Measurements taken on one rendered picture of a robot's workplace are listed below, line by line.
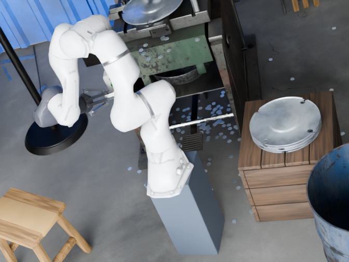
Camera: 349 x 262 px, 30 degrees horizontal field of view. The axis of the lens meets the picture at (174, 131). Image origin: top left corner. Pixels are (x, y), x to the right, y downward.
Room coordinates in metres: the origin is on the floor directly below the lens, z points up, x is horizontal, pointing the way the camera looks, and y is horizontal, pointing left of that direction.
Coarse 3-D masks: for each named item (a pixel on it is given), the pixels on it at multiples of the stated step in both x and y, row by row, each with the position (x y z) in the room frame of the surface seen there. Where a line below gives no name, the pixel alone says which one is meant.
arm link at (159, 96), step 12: (156, 84) 1.92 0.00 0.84; (168, 84) 1.91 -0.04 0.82; (144, 96) 1.88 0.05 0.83; (156, 96) 1.87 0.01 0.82; (168, 96) 1.88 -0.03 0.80; (156, 108) 1.85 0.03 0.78; (168, 108) 1.87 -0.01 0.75; (156, 120) 1.87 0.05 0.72; (144, 132) 1.88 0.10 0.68; (156, 132) 1.85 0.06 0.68; (168, 132) 1.87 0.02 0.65; (156, 144) 1.85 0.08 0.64; (168, 144) 1.85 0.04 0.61
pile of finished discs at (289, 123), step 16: (256, 112) 2.09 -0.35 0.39; (272, 112) 2.05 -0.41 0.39; (288, 112) 2.00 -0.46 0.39; (304, 112) 1.97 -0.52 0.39; (256, 128) 1.99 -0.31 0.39; (272, 128) 1.95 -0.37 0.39; (288, 128) 1.91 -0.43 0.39; (304, 128) 1.88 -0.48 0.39; (320, 128) 1.88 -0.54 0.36; (256, 144) 1.94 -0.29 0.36; (272, 144) 1.87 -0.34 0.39; (288, 144) 1.83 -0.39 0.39; (304, 144) 1.82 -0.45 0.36
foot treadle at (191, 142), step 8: (192, 96) 2.69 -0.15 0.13; (192, 104) 2.62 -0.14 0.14; (192, 112) 2.56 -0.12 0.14; (192, 128) 2.44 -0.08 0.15; (184, 136) 2.39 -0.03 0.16; (192, 136) 2.36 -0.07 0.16; (200, 136) 2.34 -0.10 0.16; (184, 144) 2.33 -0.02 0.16; (192, 144) 2.31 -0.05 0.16; (200, 144) 2.29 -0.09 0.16
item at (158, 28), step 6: (168, 18) 2.52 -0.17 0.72; (144, 24) 2.44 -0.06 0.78; (150, 24) 2.42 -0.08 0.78; (156, 24) 2.40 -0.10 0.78; (162, 24) 2.38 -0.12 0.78; (168, 24) 2.50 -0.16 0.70; (138, 30) 2.41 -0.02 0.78; (144, 30) 2.40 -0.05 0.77; (150, 30) 2.52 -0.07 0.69; (156, 30) 2.51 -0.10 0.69; (162, 30) 2.51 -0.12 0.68; (168, 30) 2.49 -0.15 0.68; (156, 36) 2.52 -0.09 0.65
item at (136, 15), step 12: (132, 0) 2.68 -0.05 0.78; (144, 0) 2.63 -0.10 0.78; (156, 0) 2.57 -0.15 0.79; (168, 0) 2.54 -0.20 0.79; (180, 0) 2.50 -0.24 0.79; (132, 12) 2.57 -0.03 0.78; (144, 12) 2.52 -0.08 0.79; (156, 12) 2.48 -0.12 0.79; (168, 12) 2.44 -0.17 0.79; (132, 24) 2.48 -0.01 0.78
